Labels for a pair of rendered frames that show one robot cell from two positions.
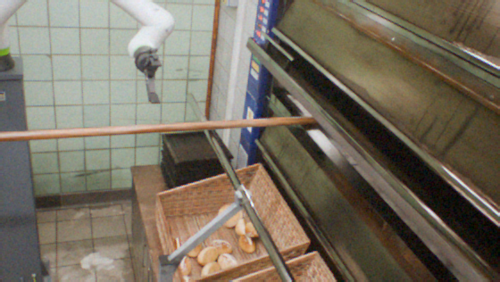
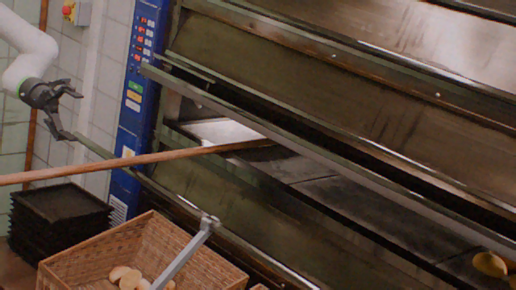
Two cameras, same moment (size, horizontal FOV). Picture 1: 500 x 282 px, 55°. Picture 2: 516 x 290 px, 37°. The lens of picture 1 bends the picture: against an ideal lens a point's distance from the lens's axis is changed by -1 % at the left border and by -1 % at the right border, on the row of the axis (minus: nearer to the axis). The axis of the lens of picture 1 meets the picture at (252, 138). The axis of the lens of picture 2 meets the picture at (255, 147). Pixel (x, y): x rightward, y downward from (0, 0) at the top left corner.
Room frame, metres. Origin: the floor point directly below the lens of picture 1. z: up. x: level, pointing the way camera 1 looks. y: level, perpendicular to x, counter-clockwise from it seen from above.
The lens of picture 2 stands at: (-0.68, 0.77, 2.09)
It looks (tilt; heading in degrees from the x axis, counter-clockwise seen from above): 19 degrees down; 335
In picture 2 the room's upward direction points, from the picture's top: 12 degrees clockwise
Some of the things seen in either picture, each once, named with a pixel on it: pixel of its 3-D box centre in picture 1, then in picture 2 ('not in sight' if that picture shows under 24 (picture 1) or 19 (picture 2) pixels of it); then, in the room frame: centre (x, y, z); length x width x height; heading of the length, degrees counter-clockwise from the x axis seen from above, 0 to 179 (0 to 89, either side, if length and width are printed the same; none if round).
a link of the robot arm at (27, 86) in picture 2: (147, 59); (37, 93); (1.74, 0.44, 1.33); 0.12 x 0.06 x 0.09; 113
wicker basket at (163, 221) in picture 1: (225, 229); (139, 287); (1.56, 0.06, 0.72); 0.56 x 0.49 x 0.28; 23
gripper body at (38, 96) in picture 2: (149, 66); (47, 101); (1.67, 0.41, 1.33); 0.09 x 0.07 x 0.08; 23
